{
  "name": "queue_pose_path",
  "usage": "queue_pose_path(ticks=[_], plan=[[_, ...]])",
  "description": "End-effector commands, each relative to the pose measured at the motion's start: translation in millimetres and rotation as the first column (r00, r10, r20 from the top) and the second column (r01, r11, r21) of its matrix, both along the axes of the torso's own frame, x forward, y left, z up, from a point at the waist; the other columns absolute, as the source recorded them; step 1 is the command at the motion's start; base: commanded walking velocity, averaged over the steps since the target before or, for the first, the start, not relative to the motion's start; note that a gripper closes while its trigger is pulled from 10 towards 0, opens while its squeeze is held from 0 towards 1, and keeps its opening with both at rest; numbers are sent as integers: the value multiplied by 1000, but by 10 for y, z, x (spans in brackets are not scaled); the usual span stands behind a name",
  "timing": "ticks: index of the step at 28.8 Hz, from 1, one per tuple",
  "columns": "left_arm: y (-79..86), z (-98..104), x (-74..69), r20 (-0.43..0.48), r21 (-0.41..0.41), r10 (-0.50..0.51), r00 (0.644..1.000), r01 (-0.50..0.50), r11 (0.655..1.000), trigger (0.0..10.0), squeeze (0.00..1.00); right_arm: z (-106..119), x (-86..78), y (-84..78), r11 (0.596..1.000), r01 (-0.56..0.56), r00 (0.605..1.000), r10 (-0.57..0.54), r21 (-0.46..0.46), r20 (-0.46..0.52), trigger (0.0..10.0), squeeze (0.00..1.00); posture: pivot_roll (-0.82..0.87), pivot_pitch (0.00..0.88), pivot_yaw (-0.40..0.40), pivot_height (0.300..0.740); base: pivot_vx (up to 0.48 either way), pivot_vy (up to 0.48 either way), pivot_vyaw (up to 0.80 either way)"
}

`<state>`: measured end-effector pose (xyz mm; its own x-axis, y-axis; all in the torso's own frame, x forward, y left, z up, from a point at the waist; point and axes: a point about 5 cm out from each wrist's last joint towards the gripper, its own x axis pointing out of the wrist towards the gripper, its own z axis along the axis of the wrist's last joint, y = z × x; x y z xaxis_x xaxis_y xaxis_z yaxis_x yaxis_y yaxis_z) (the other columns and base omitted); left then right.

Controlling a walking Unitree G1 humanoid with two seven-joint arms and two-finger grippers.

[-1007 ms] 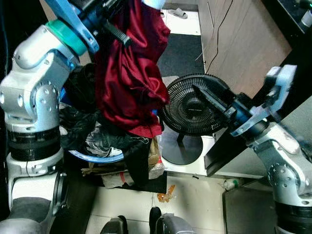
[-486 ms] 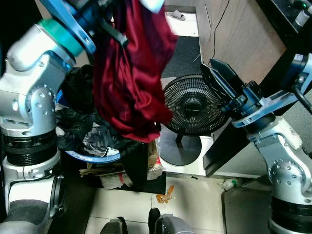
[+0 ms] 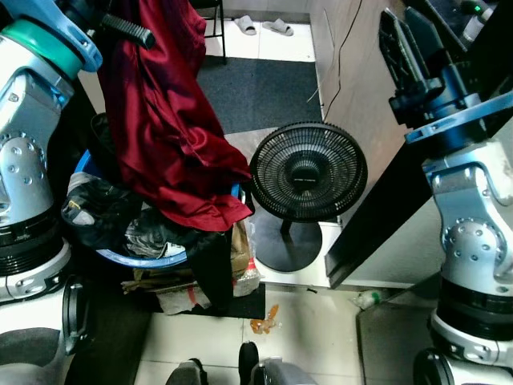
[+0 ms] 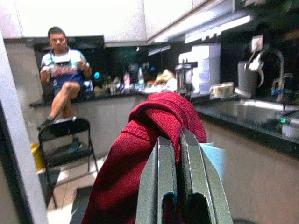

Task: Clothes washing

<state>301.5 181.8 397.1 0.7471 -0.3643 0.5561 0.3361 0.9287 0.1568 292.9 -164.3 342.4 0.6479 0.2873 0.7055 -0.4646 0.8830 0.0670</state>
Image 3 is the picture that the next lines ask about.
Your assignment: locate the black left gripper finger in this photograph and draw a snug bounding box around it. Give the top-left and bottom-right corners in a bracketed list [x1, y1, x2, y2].
[101, 14, 157, 49]

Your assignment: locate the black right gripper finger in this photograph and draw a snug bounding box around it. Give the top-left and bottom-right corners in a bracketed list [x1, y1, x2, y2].
[378, 10, 426, 95]
[404, 6, 452, 82]

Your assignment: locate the dark red satin cloth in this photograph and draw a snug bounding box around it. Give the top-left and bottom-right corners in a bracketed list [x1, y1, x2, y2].
[98, 0, 256, 233]

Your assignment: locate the dark clothes pile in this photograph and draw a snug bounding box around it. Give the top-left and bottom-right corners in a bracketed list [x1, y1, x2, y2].
[63, 172, 233, 261]

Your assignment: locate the black metal chair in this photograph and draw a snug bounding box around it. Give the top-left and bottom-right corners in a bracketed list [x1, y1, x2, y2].
[191, 0, 228, 64]

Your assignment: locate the grey slipper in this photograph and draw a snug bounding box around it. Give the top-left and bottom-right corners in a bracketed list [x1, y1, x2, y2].
[232, 14, 258, 37]
[261, 18, 296, 38]

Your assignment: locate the dark grey floor mat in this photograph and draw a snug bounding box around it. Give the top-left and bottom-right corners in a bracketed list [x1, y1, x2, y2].
[196, 55, 324, 134]

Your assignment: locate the black round floor fan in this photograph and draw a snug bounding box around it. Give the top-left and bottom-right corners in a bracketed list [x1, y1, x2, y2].
[249, 122, 369, 274]

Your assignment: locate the clear plastic bottle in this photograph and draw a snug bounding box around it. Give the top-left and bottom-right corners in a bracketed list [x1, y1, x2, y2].
[353, 289, 390, 312]

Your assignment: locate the blue plastic wash basin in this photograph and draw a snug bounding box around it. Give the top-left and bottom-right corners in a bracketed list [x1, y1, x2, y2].
[72, 148, 246, 270]

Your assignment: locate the brown paper bag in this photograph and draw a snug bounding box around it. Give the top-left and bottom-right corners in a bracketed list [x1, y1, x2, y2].
[120, 221, 263, 315]

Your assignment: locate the black hanging cloth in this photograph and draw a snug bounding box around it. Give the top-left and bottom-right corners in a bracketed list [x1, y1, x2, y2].
[189, 231, 235, 315]

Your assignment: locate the orange snack wrapper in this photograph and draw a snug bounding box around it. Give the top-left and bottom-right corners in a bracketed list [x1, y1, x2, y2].
[249, 304, 282, 336]

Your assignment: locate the robot right leg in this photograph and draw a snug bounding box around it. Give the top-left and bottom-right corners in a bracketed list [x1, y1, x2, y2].
[238, 341, 319, 385]

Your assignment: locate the robot leg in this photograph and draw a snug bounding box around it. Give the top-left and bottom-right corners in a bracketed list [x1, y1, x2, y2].
[238, 341, 319, 385]
[164, 359, 210, 385]

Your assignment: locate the robot left leg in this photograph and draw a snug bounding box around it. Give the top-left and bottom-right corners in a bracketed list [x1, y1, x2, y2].
[164, 359, 210, 385]

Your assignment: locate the light blue right wrist camera mount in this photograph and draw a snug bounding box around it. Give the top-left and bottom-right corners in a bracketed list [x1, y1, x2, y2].
[403, 90, 513, 146]

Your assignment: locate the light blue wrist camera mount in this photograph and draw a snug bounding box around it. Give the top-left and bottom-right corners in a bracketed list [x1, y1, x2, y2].
[0, 0, 104, 75]
[403, 90, 513, 146]

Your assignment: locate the light blue left wrist camera mount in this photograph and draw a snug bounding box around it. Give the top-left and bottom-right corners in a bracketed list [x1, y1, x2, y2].
[0, 0, 104, 75]

